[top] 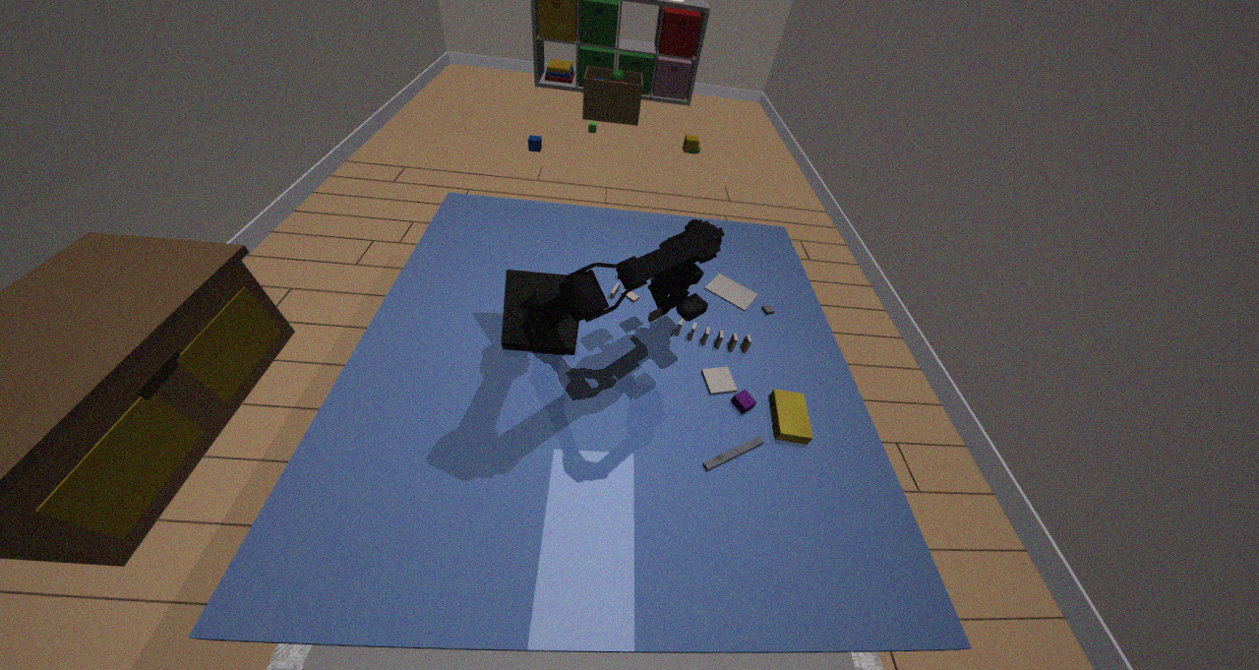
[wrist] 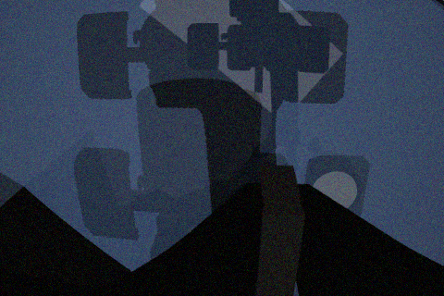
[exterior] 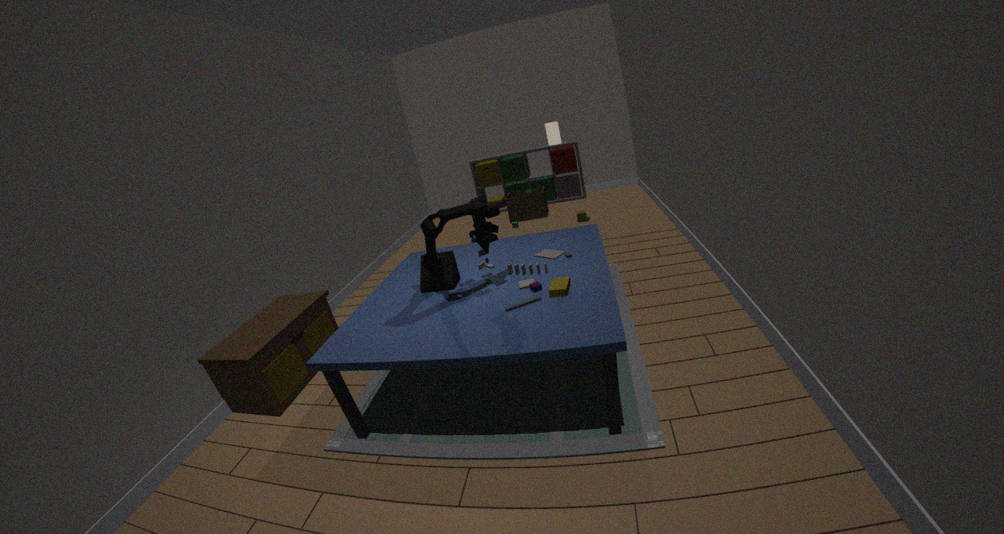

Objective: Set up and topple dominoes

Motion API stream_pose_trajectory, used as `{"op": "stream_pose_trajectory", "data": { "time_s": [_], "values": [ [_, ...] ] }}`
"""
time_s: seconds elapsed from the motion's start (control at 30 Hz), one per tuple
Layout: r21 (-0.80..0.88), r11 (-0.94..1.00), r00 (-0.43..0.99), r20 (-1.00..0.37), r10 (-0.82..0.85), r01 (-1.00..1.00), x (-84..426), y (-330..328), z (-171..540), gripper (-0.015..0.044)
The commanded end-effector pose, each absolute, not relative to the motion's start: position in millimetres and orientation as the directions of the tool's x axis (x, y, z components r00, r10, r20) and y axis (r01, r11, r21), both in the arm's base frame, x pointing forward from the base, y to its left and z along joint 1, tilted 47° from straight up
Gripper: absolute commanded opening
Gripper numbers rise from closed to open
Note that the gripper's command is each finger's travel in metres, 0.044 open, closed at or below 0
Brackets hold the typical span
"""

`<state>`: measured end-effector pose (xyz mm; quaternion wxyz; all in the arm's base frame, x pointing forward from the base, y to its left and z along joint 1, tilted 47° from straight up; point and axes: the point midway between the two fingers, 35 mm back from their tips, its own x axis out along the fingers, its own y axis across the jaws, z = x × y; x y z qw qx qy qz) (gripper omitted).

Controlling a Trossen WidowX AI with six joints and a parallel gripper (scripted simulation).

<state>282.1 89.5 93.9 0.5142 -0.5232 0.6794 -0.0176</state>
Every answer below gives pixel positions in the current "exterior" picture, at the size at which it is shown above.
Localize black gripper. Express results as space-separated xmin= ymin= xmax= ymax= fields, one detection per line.
xmin=469 ymin=221 xmax=498 ymax=253

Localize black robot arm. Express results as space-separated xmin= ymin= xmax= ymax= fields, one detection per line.
xmin=420 ymin=198 xmax=500 ymax=278

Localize yellow rectangular block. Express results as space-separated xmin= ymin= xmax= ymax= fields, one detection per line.
xmin=548 ymin=277 xmax=570 ymax=296

